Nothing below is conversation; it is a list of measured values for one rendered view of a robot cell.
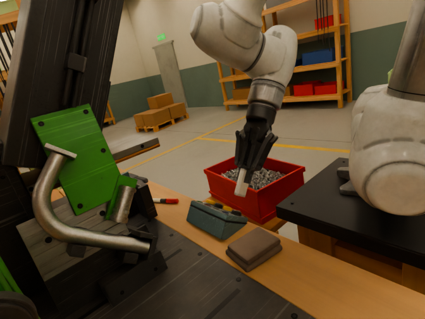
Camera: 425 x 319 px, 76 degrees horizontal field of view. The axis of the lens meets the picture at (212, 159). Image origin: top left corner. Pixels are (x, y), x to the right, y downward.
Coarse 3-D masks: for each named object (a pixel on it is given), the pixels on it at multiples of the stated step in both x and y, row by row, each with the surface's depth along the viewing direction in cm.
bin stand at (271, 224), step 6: (210, 198) 108; (246, 216) 90; (276, 216) 87; (252, 222) 87; (270, 222) 85; (276, 222) 84; (282, 222) 85; (270, 228) 82; (276, 228) 83; (300, 228) 100; (306, 228) 98; (300, 234) 101; (306, 234) 99; (300, 240) 102; (306, 240) 100
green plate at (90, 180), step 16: (64, 112) 55; (80, 112) 57; (48, 128) 53; (64, 128) 55; (80, 128) 57; (96, 128) 58; (64, 144) 55; (80, 144) 56; (96, 144) 58; (80, 160) 56; (96, 160) 58; (112, 160) 60; (64, 176) 54; (80, 176) 56; (96, 176) 57; (112, 176) 59; (80, 192) 55; (96, 192) 57; (112, 192) 59; (80, 208) 55
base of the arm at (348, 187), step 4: (340, 168) 82; (344, 168) 81; (340, 172) 81; (344, 172) 80; (348, 172) 79; (340, 176) 82; (344, 176) 81; (348, 176) 80; (344, 184) 76; (348, 184) 75; (340, 188) 75; (344, 188) 74; (348, 188) 74; (352, 188) 73; (340, 192) 75; (344, 192) 74; (348, 192) 73; (352, 192) 73; (356, 192) 72
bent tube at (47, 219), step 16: (48, 144) 50; (48, 160) 50; (64, 160) 52; (48, 176) 50; (32, 192) 49; (48, 192) 50; (32, 208) 49; (48, 208) 49; (48, 224) 49; (64, 224) 51; (64, 240) 50; (80, 240) 51; (96, 240) 53; (112, 240) 54; (128, 240) 56; (144, 240) 58
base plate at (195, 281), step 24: (168, 240) 70; (168, 264) 61; (192, 264) 59; (216, 264) 58; (144, 288) 56; (168, 288) 54; (192, 288) 53; (216, 288) 52; (240, 288) 51; (264, 288) 49; (48, 312) 55; (96, 312) 52; (120, 312) 51; (144, 312) 50; (168, 312) 49; (192, 312) 48; (216, 312) 47; (240, 312) 46; (264, 312) 45; (288, 312) 44
